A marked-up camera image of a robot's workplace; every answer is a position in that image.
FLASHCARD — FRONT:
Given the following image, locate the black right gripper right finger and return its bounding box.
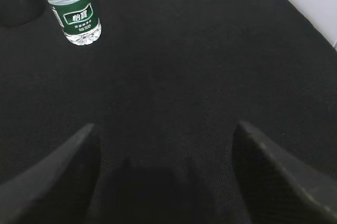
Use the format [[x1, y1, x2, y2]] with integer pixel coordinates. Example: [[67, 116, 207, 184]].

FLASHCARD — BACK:
[[232, 121, 336, 223]]

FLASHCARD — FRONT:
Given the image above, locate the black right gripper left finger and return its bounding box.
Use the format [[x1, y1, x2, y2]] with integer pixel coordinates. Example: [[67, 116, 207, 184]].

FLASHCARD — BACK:
[[1, 124, 101, 223]]

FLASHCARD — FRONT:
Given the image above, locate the black tablecloth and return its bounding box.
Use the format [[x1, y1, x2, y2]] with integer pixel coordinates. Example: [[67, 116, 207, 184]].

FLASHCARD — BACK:
[[1, 0, 336, 223]]

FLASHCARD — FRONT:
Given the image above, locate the green label water bottle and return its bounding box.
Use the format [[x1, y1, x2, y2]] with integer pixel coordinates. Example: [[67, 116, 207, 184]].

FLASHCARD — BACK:
[[47, 0, 102, 46]]

